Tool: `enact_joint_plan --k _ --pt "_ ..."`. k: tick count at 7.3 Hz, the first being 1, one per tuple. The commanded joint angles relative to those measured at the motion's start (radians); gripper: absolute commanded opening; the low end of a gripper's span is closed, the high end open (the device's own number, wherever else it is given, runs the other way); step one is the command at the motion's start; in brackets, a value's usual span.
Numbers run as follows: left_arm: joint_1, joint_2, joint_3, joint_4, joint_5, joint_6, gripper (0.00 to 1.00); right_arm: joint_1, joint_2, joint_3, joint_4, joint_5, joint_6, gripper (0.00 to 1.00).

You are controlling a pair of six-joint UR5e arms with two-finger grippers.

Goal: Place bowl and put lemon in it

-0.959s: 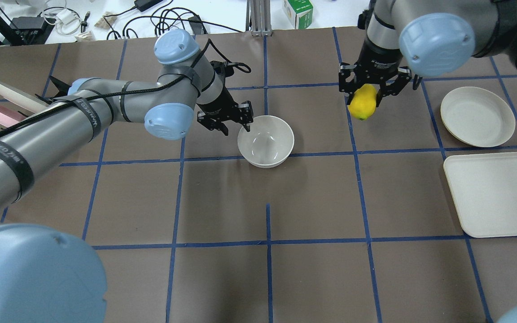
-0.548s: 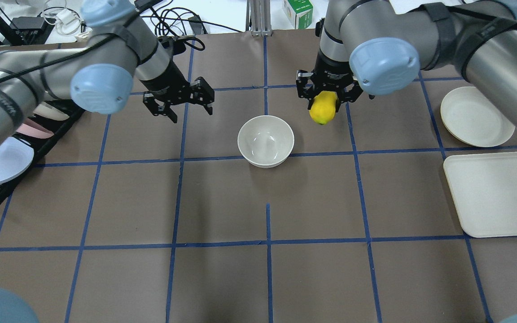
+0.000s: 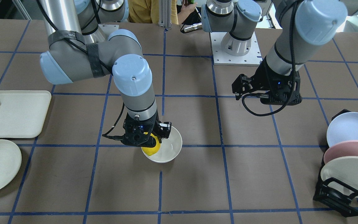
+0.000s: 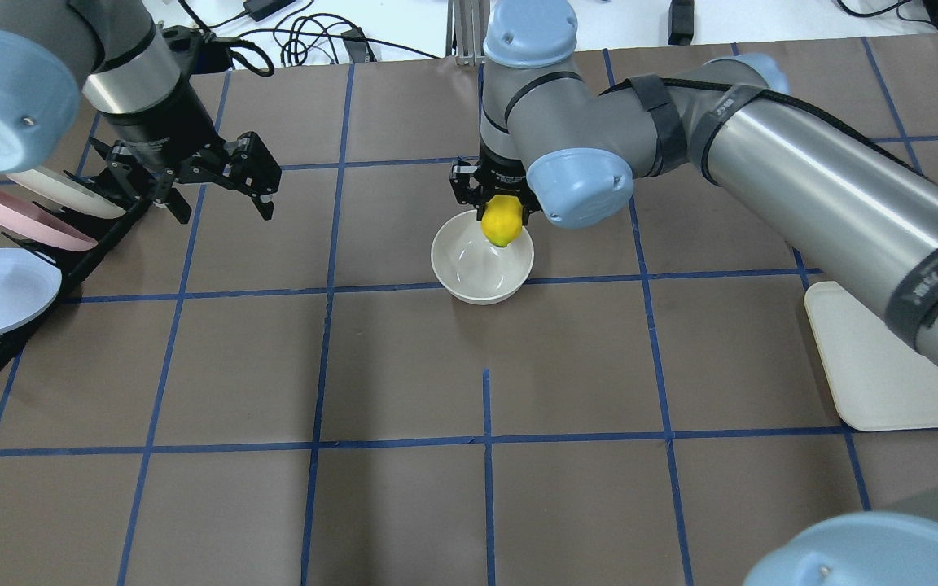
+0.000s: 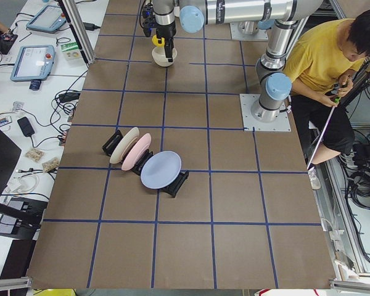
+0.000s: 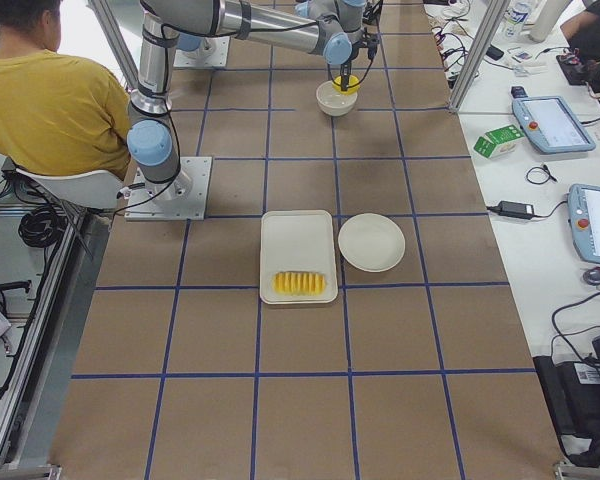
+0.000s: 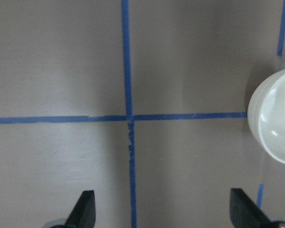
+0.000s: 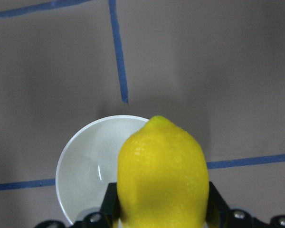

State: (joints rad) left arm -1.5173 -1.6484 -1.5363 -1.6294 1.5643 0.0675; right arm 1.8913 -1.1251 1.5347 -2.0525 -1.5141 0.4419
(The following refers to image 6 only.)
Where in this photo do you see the white ceramic bowl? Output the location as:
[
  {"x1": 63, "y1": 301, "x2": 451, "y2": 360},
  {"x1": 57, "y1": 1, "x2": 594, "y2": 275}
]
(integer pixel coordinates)
[{"x1": 315, "y1": 81, "x2": 358, "y2": 117}]

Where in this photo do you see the sliced yellow bread loaf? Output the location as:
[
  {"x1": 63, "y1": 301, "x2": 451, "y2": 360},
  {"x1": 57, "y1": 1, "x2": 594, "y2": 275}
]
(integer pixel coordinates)
[{"x1": 272, "y1": 271, "x2": 326, "y2": 296}]

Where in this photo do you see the coiled black cable bundle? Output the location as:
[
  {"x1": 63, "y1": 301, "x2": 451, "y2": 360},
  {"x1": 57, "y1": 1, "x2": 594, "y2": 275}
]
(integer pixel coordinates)
[{"x1": 18, "y1": 204, "x2": 64, "y2": 250}]

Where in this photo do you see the yellow lemon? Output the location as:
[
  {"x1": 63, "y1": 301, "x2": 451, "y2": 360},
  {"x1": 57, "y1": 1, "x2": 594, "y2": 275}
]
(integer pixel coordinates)
[{"x1": 331, "y1": 75, "x2": 360, "y2": 95}]

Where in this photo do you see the near blue teach pendant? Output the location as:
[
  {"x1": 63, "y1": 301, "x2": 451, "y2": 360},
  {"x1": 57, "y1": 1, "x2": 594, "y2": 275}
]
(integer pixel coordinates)
[{"x1": 567, "y1": 184, "x2": 600, "y2": 264}]

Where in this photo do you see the cream round plate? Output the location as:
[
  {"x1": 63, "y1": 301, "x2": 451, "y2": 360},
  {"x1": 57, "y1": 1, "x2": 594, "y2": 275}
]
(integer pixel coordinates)
[{"x1": 338, "y1": 213, "x2": 406, "y2": 273}]

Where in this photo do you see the far blue teach pendant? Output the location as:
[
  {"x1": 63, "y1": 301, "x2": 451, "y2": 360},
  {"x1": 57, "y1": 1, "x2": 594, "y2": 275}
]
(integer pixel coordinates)
[{"x1": 512, "y1": 96, "x2": 596, "y2": 154}]

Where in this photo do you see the white chair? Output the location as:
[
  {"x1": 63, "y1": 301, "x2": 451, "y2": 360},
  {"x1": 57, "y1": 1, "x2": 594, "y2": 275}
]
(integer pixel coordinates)
[{"x1": 12, "y1": 168, "x2": 123, "y2": 210}]

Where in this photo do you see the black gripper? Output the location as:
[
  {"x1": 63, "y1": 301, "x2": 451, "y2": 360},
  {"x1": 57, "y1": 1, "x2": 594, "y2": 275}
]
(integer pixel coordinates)
[{"x1": 339, "y1": 47, "x2": 360, "y2": 93}]

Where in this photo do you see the small black looped cable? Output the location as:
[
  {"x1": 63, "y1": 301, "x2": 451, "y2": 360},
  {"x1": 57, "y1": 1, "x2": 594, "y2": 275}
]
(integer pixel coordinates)
[{"x1": 525, "y1": 163, "x2": 557, "y2": 184}]

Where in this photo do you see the black power adapter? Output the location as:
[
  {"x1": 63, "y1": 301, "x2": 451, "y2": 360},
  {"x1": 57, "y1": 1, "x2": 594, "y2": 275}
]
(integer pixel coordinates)
[{"x1": 497, "y1": 201, "x2": 535, "y2": 220}]

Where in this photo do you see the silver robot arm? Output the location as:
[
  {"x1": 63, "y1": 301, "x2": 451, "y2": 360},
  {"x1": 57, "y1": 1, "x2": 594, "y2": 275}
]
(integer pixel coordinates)
[{"x1": 127, "y1": 1, "x2": 378, "y2": 202}]

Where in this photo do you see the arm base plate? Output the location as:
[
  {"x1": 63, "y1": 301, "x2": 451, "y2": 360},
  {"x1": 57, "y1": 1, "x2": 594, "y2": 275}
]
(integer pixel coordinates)
[
  {"x1": 174, "y1": 33, "x2": 230, "y2": 69},
  {"x1": 123, "y1": 157, "x2": 213, "y2": 221}
]

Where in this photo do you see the cream rectangular tray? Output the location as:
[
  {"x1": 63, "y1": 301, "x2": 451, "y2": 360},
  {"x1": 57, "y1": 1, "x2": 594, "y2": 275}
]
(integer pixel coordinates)
[{"x1": 260, "y1": 210, "x2": 338, "y2": 305}]

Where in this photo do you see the aluminium frame post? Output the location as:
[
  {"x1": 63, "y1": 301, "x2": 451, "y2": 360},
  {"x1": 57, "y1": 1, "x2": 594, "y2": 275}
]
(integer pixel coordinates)
[{"x1": 449, "y1": 0, "x2": 509, "y2": 112}]

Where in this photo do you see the blue teach pendant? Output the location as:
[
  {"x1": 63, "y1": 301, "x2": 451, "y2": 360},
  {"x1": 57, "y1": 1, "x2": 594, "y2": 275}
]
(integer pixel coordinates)
[
  {"x1": 512, "y1": 96, "x2": 596, "y2": 154},
  {"x1": 567, "y1": 184, "x2": 600, "y2": 264}
]

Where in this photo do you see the green white carton box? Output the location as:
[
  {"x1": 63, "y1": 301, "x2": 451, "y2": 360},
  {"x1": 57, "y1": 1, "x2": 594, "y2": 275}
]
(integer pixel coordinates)
[{"x1": 473, "y1": 124, "x2": 524, "y2": 158}]

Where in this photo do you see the person in yellow shirt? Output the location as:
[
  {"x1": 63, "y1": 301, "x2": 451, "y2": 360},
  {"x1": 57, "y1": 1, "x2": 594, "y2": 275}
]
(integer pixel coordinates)
[{"x1": 0, "y1": 1, "x2": 130, "y2": 178}]

